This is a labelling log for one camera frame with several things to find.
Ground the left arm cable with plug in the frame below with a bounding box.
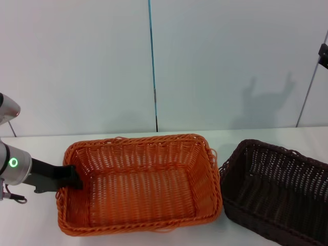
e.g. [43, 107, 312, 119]
[0, 183, 28, 204]

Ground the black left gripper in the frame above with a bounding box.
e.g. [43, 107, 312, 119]
[24, 158, 84, 193]

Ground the orange woven plastic basket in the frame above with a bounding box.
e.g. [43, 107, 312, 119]
[55, 133, 222, 237]

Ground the dark brown woven basket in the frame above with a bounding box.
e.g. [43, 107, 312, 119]
[219, 139, 328, 246]

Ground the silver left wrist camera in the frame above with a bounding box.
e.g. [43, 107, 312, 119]
[0, 92, 21, 126]

